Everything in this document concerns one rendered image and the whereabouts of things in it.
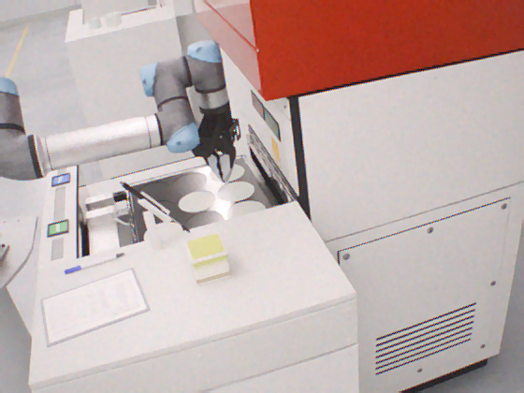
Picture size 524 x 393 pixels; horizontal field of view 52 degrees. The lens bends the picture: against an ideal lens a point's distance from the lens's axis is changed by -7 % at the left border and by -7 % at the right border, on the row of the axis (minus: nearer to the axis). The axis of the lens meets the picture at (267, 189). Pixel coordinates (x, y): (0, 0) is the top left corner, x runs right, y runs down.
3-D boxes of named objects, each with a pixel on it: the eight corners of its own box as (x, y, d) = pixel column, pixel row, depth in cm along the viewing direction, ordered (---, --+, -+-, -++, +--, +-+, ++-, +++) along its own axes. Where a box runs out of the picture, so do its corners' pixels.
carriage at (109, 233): (116, 206, 162) (113, 197, 161) (126, 283, 132) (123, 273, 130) (90, 212, 161) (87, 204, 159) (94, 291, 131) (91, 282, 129)
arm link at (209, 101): (219, 94, 128) (187, 94, 131) (222, 111, 131) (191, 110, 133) (231, 81, 134) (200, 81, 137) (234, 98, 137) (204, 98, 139)
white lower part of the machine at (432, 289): (398, 247, 264) (398, 85, 221) (498, 369, 196) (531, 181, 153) (256, 290, 252) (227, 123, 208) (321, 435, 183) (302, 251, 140)
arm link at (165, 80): (148, 103, 121) (196, 91, 123) (137, 60, 124) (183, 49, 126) (150, 117, 129) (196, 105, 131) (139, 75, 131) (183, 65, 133)
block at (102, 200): (113, 199, 160) (111, 190, 159) (114, 205, 157) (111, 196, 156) (87, 206, 159) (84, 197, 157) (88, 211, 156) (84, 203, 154)
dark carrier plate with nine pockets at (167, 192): (243, 159, 168) (242, 157, 168) (278, 220, 139) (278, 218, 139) (129, 188, 162) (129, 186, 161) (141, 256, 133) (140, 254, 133)
